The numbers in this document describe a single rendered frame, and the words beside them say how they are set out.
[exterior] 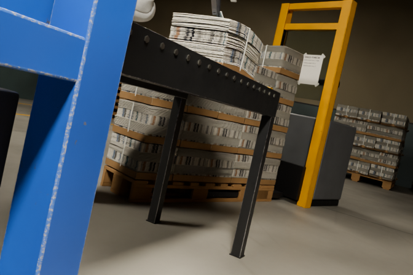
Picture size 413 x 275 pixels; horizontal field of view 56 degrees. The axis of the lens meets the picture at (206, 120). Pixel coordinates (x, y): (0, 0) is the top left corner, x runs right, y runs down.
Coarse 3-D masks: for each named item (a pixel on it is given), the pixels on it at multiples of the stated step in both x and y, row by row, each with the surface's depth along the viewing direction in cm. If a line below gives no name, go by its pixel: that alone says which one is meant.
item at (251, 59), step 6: (252, 36) 178; (252, 42) 179; (258, 42) 186; (252, 48) 182; (258, 48) 187; (246, 54) 178; (252, 54) 183; (258, 54) 189; (246, 60) 180; (252, 60) 184; (258, 60) 190; (246, 66) 181; (252, 66) 186; (252, 72) 189
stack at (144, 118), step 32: (160, 96) 239; (192, 96) 256; (128, 128) 248; (160, 128) 243; (192, 128) 261; (224, 128) 282; (256, 128) 309; (128, 160) 245; (192, 160) 267; (224, 160) 287; (128, 192) 251; (192, 192) 272
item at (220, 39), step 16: (176, 16) 169; (192, 16) 165; (208, 16) 162; (176, 32) 170; (192, 32) 166; (208, 32) 162; (224, 32) 159; (240, 32) 167; (192, 48) 166; (208, 48) 163; (224, 48) 159; (240, 48) 171
